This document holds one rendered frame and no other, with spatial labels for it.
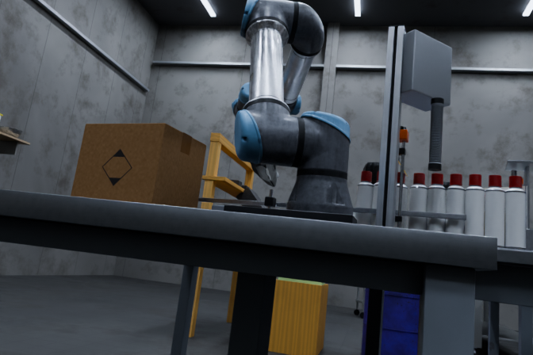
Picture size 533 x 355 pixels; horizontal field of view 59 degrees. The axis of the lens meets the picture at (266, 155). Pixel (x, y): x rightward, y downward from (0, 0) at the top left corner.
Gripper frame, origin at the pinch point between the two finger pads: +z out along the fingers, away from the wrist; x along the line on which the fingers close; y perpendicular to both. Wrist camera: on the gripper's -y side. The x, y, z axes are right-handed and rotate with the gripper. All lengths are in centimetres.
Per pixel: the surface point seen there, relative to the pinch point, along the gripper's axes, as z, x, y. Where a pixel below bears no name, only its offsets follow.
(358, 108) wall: -415, -14, 950
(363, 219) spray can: 25.2, -23.1, -2.0
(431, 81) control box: 0, -60, -12
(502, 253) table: 52, -48, -65
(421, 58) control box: -7, -60, -15
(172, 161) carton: -7.9, 15.9, -34.2
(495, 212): 40, -57, -3
